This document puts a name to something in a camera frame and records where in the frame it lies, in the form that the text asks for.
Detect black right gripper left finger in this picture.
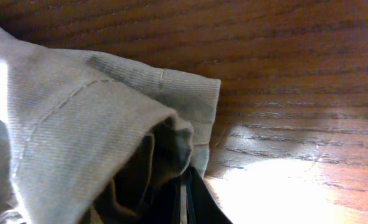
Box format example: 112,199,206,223
146,178,181,224

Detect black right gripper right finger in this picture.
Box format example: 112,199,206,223
186,166,232,224

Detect khaki shorts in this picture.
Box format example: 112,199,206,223
0,28,221,223

